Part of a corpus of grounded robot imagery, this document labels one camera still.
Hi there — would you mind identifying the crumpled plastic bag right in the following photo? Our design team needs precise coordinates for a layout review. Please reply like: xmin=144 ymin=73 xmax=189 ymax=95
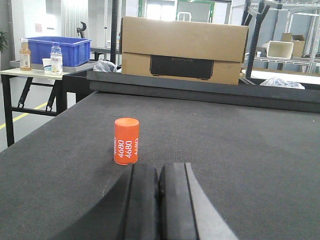
xmin=260 ymin=77 xmax=305 ymax=90

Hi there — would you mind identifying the large cardboard box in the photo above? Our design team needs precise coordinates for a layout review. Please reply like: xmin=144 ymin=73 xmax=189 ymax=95
xmin=120 ymin=16 xmax=249 ymax=85

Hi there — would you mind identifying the crumpled plastic bag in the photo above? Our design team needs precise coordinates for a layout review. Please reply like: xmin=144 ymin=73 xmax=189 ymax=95
xmin=260 ymin=77 xmax=305 ymax=90
xmin=93 ymin=60 xmax=117 ymax=73

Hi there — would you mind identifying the small cardboard box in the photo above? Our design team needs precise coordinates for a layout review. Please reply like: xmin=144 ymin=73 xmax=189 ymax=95
xmin=281 ymin=33 xmax=305 ymax=57

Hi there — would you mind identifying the black foam board stack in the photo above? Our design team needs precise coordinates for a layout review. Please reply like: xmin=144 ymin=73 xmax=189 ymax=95
xmin=86 ymin=70 xmax=320 ymax=114

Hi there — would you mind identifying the crumpled plastic bag left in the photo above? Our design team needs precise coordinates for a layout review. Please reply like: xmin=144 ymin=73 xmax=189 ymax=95
xmin=93 ymin=60 xmax=117 ymax=73

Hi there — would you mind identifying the black metal frame post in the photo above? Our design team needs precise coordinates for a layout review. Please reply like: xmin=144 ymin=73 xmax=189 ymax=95
xmin=241 ymin=0 xmax=271 ymax=79

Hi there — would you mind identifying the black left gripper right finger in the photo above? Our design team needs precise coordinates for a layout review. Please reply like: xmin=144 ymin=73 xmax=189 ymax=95
xmin=159 ymin=163 xmax=238 ymax=240

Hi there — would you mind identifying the folding side table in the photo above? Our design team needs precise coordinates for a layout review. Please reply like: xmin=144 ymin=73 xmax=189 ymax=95
xmin=0 ymin=60 xmax=96 ymax=146

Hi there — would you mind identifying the blue plastic crate on table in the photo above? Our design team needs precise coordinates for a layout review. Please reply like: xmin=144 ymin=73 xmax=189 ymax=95
xmin=20 ymin=36 xmax=92 ymax=68

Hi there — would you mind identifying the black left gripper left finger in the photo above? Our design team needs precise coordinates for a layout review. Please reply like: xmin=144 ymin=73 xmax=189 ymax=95
xmin=53 ymin=163 xmax=159 ymax=240

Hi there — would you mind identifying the white paper cup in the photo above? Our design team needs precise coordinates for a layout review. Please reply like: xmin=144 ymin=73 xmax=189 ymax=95
xmin=42 ymin=58 xmax=52 ymax=74

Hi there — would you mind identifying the orange cylindrical capacitor 4680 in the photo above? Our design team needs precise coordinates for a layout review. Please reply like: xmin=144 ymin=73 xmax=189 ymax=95
xmin=113 ymin=117 xmax=140 ymax=166

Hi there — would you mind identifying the orange drink bottle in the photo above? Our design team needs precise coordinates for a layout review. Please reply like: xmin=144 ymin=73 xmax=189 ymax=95
xmin=19 ymin=42 xmax=32 ymax=71

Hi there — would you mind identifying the white square bin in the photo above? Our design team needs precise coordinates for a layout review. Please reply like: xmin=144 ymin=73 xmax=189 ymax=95
xmin=262 ymin=40 xmax=294 ymax=59

